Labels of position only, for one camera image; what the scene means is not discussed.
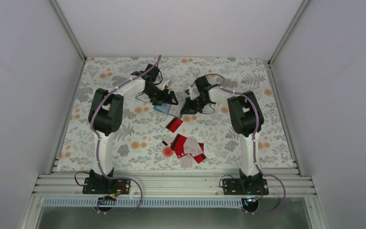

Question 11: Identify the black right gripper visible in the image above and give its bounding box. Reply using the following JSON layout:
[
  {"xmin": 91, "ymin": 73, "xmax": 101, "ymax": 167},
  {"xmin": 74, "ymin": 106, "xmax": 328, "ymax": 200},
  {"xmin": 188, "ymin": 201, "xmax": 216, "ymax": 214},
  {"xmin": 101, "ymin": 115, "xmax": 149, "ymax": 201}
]
[{"xmin": 181, "ymin": 95, "xmax": 210, "ymax": 115}]

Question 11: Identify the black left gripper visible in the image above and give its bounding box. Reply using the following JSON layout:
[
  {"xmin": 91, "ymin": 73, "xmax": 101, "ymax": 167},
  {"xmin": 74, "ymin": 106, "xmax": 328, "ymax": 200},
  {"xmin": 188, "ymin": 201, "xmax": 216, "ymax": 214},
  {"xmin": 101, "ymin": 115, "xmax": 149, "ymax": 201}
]
[{"xmin": 143, "ymin": 85, "xmax": 178, "ymax": 106}]

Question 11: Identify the blue leather card holder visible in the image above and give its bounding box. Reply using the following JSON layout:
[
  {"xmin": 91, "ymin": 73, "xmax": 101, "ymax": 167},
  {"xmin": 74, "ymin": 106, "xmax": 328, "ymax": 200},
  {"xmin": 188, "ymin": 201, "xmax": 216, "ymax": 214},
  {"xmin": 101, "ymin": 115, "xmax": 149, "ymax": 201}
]
[{"xmin": 154, "ymin": 101, "xmax": 184, "ymax": 116}]

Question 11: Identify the red card with black stripe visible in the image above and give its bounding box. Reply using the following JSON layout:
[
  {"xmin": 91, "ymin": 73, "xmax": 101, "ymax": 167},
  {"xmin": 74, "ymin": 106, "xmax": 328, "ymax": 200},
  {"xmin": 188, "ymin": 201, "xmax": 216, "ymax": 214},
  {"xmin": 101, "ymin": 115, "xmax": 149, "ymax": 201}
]
[{"xmin": 170, "ymin": 134, "xmax": 187, "ymax": 158}]

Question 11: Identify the white floral card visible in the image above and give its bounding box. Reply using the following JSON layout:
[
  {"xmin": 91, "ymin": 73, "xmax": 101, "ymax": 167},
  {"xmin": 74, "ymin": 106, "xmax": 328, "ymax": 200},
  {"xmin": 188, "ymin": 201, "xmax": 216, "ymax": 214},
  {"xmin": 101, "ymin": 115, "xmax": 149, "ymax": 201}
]
[{"xmin": 169, "ymin": 103, "xmax": 183, "ymax": 118}]

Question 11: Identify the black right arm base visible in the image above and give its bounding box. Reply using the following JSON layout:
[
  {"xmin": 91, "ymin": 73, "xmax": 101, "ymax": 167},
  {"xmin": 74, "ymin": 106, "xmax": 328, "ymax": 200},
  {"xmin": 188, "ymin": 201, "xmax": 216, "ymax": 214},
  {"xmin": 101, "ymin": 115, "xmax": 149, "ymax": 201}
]
[{"xmin": 219, "ymin": 170, "xmax": 269, "ymax": 196}]

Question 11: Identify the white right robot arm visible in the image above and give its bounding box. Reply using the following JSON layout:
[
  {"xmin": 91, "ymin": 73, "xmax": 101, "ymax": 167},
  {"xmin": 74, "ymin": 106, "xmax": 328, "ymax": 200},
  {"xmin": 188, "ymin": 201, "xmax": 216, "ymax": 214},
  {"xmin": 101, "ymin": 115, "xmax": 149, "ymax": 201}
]
[{"xmin": 181, "ymin": 75, "xmax": 264, "ymax": 194}]

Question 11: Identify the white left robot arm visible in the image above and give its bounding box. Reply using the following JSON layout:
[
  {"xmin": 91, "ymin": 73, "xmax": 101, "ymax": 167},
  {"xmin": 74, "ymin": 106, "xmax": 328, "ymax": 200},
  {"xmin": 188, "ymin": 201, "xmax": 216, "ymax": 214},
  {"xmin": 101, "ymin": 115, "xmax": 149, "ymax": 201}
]
[{"xmin": 88, "ymin": 64, "xmax": 178, "ymax": 193}]

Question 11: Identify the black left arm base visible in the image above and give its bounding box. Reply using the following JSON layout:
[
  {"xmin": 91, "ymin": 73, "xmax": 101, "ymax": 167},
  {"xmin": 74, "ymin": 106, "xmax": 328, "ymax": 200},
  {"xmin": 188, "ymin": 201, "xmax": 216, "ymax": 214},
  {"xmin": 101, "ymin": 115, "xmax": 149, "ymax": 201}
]
[{"xmin": 82, "ymin": 169, "xmax": 131, "ymax": 195}]

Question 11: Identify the small red card right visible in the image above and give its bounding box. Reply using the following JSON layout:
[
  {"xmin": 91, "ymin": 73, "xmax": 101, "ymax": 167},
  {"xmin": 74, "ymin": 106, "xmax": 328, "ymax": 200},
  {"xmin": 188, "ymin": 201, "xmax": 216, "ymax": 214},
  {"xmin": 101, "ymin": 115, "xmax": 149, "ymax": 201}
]
[{"xmin": 198, "ymin": 143, "xmax": 204, "ymax": 153}]

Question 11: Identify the white card with red circle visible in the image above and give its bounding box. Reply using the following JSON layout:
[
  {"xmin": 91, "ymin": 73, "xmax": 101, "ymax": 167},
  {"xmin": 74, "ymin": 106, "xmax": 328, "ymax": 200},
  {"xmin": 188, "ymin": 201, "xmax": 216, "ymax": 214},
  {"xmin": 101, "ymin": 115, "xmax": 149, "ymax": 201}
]
[{"xmin": 162, "ymin": 141, "xmax": 174, "ymax": 157}]

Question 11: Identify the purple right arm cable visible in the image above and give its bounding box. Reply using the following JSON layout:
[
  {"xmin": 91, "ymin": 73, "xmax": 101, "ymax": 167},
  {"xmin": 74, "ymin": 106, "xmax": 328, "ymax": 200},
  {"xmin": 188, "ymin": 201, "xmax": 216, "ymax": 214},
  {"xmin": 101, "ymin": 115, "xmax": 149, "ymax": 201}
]
[{"xmin": 191, "ymin": 73, "xmax": 286, "ymax": 216}]

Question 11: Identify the aluminium corner post left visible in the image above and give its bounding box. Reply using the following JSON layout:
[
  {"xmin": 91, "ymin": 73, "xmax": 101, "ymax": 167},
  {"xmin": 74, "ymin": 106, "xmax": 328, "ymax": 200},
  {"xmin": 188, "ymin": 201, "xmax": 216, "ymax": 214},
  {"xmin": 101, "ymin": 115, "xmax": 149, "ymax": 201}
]
[{"xmin": 48, "ymin": 0, "xmax": 86, "ymax": 63}]

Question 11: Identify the aluminium corner post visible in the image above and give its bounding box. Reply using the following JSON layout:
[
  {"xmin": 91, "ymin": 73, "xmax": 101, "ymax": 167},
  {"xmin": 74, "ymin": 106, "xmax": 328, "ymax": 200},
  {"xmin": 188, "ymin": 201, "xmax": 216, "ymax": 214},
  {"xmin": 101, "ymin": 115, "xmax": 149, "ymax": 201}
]
[
  {"xmin": 267, "ymin": 0, "xmax": 310, "ymax": 68},
  {"xmin": 48, "ymin": 0, "xmax": 86, "ymax": 63}
]

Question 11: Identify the aluminium rail frame front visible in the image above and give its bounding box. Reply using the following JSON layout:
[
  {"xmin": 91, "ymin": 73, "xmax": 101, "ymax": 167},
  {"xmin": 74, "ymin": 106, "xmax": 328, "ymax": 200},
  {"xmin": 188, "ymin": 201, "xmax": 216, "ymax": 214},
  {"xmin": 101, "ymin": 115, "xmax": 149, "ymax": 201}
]
[{"xmin": 32, "ymin": 171, "xmax": 317, "ymax": 198}]

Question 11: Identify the aluminium corner post right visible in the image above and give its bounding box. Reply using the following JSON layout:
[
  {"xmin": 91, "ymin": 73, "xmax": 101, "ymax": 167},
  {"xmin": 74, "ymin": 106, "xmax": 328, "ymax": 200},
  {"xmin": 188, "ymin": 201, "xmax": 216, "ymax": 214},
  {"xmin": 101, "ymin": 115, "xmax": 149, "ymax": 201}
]
[{"xmin": 267, "ymin": 0, "xmax": 310, "ymax": 68}]

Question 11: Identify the white cable duct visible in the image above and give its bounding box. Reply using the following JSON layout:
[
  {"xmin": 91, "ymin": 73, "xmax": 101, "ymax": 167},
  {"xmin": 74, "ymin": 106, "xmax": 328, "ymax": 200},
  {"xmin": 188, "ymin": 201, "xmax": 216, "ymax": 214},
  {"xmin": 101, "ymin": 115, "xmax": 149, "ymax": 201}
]
[{"xmin": 42, "ymin": 197, "xmax": 242, "ymax": 208}]

